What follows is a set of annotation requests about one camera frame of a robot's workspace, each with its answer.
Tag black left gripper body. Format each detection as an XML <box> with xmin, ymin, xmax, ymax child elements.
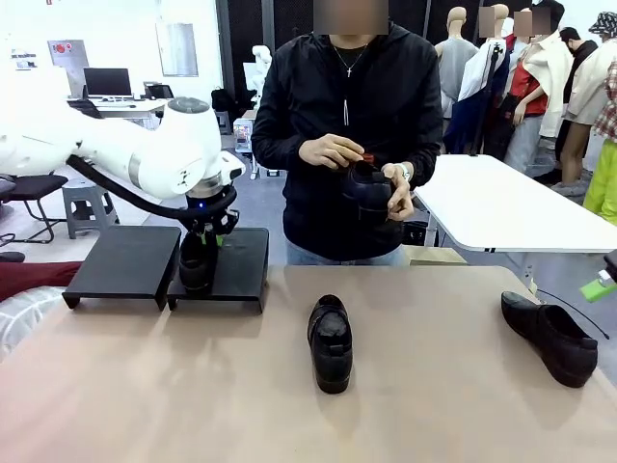
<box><xmin>185</xmin><ymin>209</ymin><xmax>240</xmax><ymax>236</ymax></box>

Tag black round-toe strap shoe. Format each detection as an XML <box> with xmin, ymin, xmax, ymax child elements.
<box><xmin>307</xmin><ymin>294</ymin><xmax>354</xmax><ymax>395</ymax></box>
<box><xmin>177</xmin><ymin>231</ymin><xmax>218</xmax><ymax>296</ymax></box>

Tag brown red shoe brush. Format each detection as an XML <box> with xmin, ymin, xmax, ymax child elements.
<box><xmin>336</xmin><ymin>151</ymin><xmax>377</xmax><ymax>170</ymax></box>

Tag person's left forearm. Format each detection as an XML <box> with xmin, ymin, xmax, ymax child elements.
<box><xmin>407</xmin><ymin>139</ymin><xmax>444</xmax><ymax>187</ymax></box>

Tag person's right forearm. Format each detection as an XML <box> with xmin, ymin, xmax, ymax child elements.
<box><xmin>251</xmin><ymin>129</ymin><xmax>309</xmax><ymax>168</ymax></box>

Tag black metal shoe stand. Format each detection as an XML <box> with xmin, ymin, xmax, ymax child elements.
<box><xmin>62</xmin><ymin>225</ymin><xmax>182</xmax><ymax>313</ymax></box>
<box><xmin>166</xmin><ymin>227</ymin><xmax>270</xmax><ymax>314</ymax></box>

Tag person's right hand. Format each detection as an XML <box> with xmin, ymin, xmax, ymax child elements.
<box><xmin>298</xmin><ymin>133</ymin><xmax>365</xmax><ymax>170</ymax></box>

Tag person's left hand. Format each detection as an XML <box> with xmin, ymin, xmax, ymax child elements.
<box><xmin>380</xmin><ymin>162</ymin><xmax>416</xmax><ymax>223</ymax></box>

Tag neon yellow trousers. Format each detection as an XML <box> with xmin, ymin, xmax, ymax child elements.
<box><xmin>582</xmin><ymin>142</ymin><xmax>617</xmax><ymax>226</ymax></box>

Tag clear plastic box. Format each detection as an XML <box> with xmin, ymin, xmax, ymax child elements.
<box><xmin>232</xmin><ymin>119</ymin><xmax>253</xmax><ymax>154</ymax></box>

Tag black backpack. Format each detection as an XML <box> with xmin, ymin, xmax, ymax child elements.
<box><xmin>210</xmin><ymin>87</ymin><xmax>242</xmax><ymax>117</ymax></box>

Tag white folding table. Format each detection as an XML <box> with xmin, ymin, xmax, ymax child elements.
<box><xmin>414</xmin><ymin>153</ymin><xmax>617</xmax><ymax>293</ymax></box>

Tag grey plastic stool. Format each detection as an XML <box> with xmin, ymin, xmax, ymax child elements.
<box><xmin>61</xmin><ymin>177</ymin><xmax>121</xmax><ymax>240</ymax></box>

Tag long white office desk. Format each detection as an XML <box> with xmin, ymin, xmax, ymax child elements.
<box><xmin>67</xmin><ymin>97</ymin><xmax>168</xmax><ymax>131</ymax></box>

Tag person in black jacket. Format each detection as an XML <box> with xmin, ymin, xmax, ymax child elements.
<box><xmin>250</xmin><ymin>21</ymin><xmax>444</xmax><ymax>266</ymax></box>

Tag cardboard box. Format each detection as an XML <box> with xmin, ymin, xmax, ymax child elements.
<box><xmin>402</xmin><ymin>244</ymin><xmax>469</xmax><ymax>266</ymax></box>

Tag dark red cloth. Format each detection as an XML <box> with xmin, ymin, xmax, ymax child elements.
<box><xmin>0</xmin><ymin>259</ymin><xmax>83</xmax><ymax>303</ymax></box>

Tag white humanoid robot figure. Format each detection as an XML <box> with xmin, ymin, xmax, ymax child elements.
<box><xmin>243</xmin><ymin>43</ymin><xmax>276</xmax><ymax>91</ymax></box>

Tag black computer monitor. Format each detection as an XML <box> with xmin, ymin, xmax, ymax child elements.
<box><xmin>83</xmin><ymin>68</ymin><xmax>132</xmax><ymax>96</ymax></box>

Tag black mesh office chair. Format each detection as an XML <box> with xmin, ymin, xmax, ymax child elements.
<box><xmin>0</xmin><ymin>173</ymin><xmax>68</xmax><ymax>245</ymax></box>

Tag mannequin in beige jacket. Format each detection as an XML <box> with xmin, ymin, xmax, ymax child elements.
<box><xmin>563</xmin><ymin>12</ymin><xmax>617</xmax><ymax>194</ymax></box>

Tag mannequin in red top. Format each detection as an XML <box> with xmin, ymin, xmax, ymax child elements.
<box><xmin>500</xmin><ymin>9</ymin><xmax>550</xmax><ymax>170</ymax></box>

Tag mannequin in white shirt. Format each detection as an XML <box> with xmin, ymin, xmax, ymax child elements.
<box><xmin>523</xmin><ymin>0</ymin><xmax>575</xmax><ymax>170</ymax></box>

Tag masked person in black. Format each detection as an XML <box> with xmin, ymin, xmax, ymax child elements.
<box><xmin>558</xmin><ymin>26</ymin><xmax>599</xmax><ymax>73</ymax></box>

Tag mannequin in white navy jacket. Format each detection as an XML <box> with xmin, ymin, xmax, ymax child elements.
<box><xmin>455</xmin><ymin>4</ymin><xmax>512</xmax><ymax>155</ymax></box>

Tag mannequin in grey tank top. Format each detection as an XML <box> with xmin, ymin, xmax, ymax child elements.
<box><xmin>433</xmin><ymin>7</ymin><xmax>481</xmax><ymax>120</ymax></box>

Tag thin black table cable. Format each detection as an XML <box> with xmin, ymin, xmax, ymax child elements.
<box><xmin>534</xmin><ymin>287</ymin><xmax>609</xmax><ymax>340</ymax></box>

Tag left arm black hose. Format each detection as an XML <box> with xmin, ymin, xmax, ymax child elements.
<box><xmin>66</xmin><ymin>153</ymin><xmax>240</xmax><ymax>228</ymax></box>

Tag framed white wall board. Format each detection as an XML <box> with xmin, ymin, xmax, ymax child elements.
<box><xmin>154</xmin><ymin>21</ymin><xmax>200</xmax><ymax>78</ymax></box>

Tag silver cross necklace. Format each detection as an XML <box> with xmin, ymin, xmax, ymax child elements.
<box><xmin>332</xmin><ymin>42</ymin><xmax>370</xmax><ymax>79</ymax></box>

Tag grey wall panel red sign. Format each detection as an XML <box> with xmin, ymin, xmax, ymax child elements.
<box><xmin>46</xmin><ymin>40</ymin><xmax>91</xmax><ymax>97</ymax></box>

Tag white paper wall notice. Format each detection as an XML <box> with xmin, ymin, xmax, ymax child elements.
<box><xmin>9</xmin><ymin>47</ymin><xmax>40</xmax><ymax>72</ymax></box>

